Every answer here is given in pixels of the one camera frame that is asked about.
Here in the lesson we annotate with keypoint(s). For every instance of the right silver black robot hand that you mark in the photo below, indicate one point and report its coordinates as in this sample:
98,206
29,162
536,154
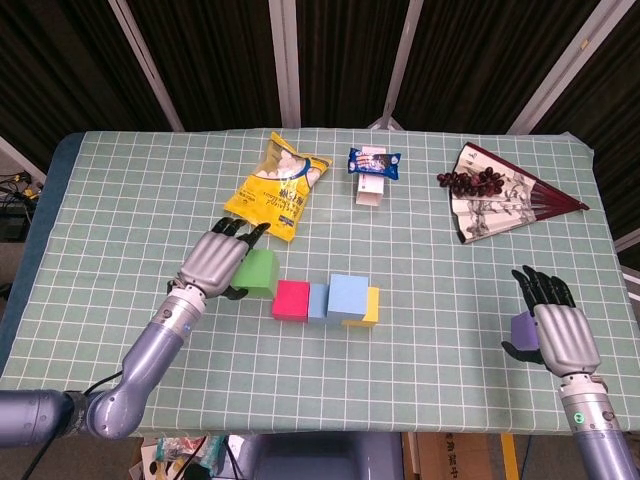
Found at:
565,340

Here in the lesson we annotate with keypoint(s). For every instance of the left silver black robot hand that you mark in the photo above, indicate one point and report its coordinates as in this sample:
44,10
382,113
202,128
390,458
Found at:
212,262

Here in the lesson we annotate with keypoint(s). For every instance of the purple foam cube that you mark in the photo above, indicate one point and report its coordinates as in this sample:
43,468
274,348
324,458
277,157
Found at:
524,330

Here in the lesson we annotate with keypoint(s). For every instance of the green foam cube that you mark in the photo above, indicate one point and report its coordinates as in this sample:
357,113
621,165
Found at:
257,272

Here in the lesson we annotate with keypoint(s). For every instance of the red foam cube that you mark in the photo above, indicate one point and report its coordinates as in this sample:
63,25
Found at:
291,300

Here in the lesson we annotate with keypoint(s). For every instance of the light blue foam cube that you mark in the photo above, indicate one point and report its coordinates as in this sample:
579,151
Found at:
347,295
317,302

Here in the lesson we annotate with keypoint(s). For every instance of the yellow foam cube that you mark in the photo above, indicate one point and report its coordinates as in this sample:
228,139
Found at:
372,307

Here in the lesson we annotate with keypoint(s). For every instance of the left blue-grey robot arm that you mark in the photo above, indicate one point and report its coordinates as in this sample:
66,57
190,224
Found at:
150,360

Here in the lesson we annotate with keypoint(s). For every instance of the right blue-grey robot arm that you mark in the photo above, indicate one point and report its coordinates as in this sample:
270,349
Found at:
595,430

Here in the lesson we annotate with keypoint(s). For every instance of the yellow snack bag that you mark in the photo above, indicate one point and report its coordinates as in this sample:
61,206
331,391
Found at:
272,197

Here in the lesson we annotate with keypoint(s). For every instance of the yellow upright bar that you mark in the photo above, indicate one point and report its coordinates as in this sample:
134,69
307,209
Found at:
509,457

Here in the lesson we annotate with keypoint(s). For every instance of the painted paper folding fan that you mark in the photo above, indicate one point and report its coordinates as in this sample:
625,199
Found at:
490,215

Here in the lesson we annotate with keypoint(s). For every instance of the green checkered tablecloth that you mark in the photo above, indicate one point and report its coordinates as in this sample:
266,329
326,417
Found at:
320,380

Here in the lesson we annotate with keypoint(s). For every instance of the brown cardboard box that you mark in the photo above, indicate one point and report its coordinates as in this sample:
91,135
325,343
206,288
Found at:
450,457

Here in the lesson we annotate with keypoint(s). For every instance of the dark red grape bunch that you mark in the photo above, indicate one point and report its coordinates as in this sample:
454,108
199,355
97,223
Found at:
470,182

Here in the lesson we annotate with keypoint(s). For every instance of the teal printed plastic bag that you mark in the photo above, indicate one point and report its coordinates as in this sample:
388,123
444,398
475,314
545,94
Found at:
170,447

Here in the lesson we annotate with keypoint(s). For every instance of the blue cookie packet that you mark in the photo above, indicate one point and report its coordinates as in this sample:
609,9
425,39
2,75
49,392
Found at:
375,162

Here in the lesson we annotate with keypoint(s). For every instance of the black equipment box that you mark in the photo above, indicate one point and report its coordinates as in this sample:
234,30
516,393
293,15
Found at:
12,227

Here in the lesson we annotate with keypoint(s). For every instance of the blue-grey robot torso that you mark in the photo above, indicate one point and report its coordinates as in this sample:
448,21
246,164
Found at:
320,460

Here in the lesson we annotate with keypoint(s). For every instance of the white metal frame post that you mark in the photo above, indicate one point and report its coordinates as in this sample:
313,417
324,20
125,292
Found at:
566,65
284,60
20,156
630,242
405,50
145,65

